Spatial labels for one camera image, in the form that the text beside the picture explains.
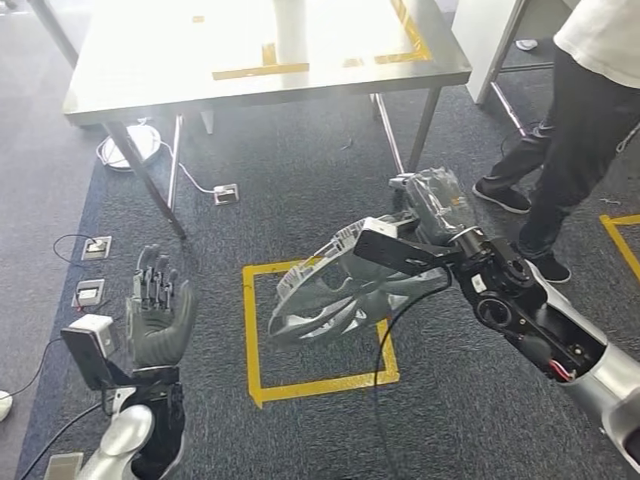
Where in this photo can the metal floor socket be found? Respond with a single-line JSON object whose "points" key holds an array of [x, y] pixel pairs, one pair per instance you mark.
{"points": [[96, 248], [64, 467], [88, 293], [226, 195]]}

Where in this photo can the black camera bracket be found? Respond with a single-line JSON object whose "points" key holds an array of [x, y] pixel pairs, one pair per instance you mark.
{"points": [[84, 358], [390, 252]]}

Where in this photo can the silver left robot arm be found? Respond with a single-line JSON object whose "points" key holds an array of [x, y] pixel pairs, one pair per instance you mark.
{"points": [[125, 430]]}

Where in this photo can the silver plastic wheel cover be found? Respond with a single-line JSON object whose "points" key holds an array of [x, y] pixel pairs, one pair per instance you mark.
{"points": [[365, 278]]}

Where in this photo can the person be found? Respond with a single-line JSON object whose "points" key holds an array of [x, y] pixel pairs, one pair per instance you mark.
{"points": [[4, 405], [575, 132]]}

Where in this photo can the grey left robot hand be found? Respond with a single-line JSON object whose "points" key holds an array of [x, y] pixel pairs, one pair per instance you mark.
{"points": [[157, 338]]}

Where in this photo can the yellow floor tape square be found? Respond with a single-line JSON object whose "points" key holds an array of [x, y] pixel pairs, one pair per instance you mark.
{"points": [[252, 331], [620, 245]]}

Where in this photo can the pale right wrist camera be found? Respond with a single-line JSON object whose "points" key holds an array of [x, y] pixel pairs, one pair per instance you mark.
{"points": [[380, 226]]}

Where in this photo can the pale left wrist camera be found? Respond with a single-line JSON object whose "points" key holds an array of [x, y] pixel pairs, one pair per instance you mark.
{"points": [[97, 328]]}

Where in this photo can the black right camera bracket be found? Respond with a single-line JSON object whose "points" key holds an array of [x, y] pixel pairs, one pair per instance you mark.
{"points": [[390, 252]]}

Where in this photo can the white panel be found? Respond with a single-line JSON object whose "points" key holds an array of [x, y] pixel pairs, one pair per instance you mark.
{"points": [[480, 40]]}

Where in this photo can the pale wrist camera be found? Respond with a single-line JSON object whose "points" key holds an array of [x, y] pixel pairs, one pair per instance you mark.
{"points": [[380, 226], [97, 328]]}

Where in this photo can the black left camera bracket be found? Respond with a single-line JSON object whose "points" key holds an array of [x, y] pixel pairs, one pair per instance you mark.
{"points": [[84, 358]]}

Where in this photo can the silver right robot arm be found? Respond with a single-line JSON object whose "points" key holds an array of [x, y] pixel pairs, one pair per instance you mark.
{"points": [[615, 384]]}

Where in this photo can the white round disc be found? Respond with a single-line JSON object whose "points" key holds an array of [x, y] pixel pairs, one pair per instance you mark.
{"points": [[145, 142]]}

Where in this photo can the steel workbench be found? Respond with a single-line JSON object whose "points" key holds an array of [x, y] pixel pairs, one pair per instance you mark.
{"points": [[150, 66]]}

